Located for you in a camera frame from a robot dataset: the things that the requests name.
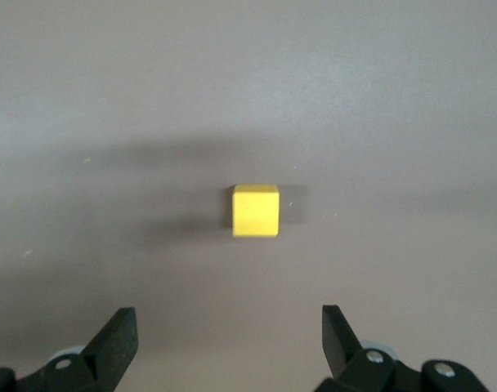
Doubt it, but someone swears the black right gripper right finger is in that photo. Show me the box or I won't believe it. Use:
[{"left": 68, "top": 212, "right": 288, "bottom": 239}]
[{"left": 321, "top": 304, "right": 490, "bottom": 392}]

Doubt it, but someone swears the yellow wooden block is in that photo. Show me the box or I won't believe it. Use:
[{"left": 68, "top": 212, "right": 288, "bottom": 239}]
[{"left": 231, "top": 183, "right": 281, "bottom": 238}]

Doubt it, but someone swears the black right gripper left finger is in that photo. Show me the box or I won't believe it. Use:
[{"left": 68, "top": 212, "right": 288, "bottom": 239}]
[{"left": 0, "top": 306, "right": 138, "bottom": 392}]

